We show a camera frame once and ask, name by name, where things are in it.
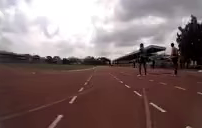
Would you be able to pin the row of distant trees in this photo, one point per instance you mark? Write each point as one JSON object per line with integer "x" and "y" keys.
{"x": 75, "y": 60}

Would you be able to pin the red running track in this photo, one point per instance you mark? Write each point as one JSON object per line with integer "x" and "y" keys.
{"x": 105, "y": 100}

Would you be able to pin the covered grandstand building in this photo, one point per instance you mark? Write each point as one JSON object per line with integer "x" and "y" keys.
{"x": 139, "y": 56}

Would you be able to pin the person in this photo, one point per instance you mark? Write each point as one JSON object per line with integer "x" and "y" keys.
{"x": 174, "y": 59}
{"x": 142, "y": 60}

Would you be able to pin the green grass field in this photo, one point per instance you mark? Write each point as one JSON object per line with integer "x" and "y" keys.
{"x": 52, "y": 66}

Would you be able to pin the low long building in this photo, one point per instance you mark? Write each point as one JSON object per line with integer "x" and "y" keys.
{"x": 5, "y": 56}

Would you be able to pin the dark trees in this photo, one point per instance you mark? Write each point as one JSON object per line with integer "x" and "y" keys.
{"x": 195, "y": 41}

